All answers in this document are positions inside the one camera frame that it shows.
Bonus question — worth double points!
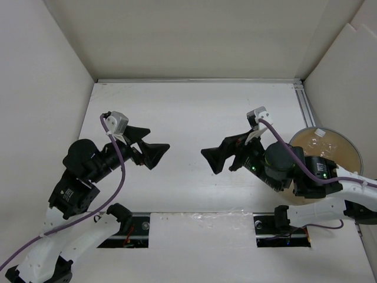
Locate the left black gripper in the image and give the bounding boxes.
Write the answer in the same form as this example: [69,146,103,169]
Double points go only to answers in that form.
[91,124,170,182]

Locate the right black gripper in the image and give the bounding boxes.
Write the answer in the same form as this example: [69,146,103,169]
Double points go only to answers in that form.
[201,127,284,192]

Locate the large clear bottle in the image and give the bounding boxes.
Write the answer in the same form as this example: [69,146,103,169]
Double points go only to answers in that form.
[305,128,337,159]

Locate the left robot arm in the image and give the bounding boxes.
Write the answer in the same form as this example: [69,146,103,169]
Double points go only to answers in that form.
[5,126,170,282]

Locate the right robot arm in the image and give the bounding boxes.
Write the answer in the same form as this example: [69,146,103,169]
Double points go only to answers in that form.
[201,133,376,233]

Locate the beige round bin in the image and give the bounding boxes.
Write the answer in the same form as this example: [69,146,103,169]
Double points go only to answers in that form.
[276,127,364,207]

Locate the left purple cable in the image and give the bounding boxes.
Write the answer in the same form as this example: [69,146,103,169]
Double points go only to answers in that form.
[0,113,127,269]

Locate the purple cable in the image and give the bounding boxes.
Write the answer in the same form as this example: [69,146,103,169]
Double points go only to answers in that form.
[259,119,377,231]
[0,113,127,269]

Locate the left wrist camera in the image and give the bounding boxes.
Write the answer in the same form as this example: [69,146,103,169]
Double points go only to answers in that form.
[105,111,129,140]

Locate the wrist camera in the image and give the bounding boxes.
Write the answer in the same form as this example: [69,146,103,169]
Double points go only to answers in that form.
[246,106,273,129]
[105,111,129,140]

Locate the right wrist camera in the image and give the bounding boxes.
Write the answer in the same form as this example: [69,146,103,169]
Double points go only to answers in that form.
[246,106,273,129]

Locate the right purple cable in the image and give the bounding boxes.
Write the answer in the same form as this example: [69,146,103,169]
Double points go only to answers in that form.
[259,119,377,231]

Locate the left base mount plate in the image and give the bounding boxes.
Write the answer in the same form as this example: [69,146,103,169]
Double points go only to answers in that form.
[98,213,150,249]

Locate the base mount plate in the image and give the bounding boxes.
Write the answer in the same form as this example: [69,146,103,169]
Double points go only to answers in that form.
[253,213,311,248]
[98,213,150,249]

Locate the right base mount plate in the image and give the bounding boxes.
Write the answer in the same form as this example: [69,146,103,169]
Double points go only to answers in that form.
[253,213,311,248]

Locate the aluminium rail right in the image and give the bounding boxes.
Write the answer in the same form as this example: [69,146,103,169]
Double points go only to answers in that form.
[293,78,315,127]

